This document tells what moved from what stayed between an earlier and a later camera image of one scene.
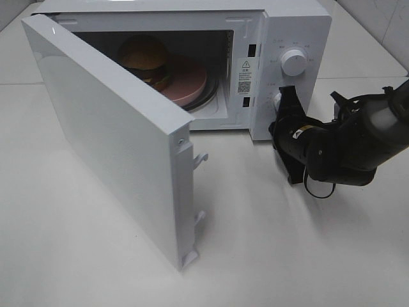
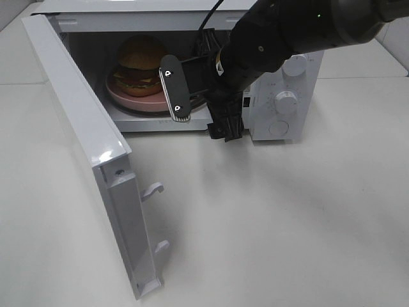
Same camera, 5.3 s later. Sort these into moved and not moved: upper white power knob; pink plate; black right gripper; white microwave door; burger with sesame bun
Moved: white microwave door; black right gripper; pink plate
Not moved: upper white power knob; burger with sesame bun
